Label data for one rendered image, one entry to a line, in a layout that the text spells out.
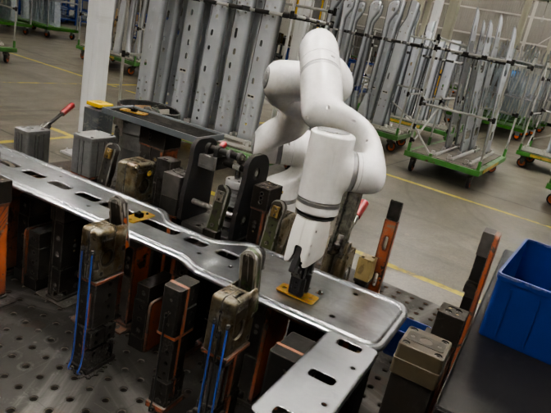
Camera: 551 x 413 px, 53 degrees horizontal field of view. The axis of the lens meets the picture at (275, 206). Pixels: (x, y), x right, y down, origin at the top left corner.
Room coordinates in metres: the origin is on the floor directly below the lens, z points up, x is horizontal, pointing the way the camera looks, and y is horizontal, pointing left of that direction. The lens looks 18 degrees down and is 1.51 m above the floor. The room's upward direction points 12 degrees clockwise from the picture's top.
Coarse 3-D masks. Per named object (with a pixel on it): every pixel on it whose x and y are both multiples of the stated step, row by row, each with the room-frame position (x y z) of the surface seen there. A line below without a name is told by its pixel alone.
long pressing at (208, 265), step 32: (0, 160) 1.47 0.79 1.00; (32, 160) 1.53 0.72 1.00; (32, 192) 1.29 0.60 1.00; (64, 192) 1.32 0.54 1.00; (96, 192) 1.37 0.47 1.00; (160, 224) 1.25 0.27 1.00; (192, 256) 1.09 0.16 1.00; (320, 288) 1.07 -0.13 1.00; (352, 288) 1.10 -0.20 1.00; (320, 320) 0.93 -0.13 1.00; (352, 320) 0.95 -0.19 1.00; (384, 320) 0.98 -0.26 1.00
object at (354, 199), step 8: (352, 192) 1.17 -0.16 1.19; (344, 200) 1.19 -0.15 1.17; (352, 200) 1.20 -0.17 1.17; (360, 200) 1.20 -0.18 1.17; (344, 208) 1.20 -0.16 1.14; (352, 208) 1.19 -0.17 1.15; (344, 216) 1.19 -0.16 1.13; (352, 216) 1.18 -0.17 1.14; (336, 224) 1.19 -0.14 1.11; (344, 224) 1.19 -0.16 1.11; (352, 224) 1.18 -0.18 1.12; (336, 232) 1.19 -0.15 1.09; (344, 232) 1.18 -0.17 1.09; (344, 240) 1.17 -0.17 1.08; (328, 248) 1.18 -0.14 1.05
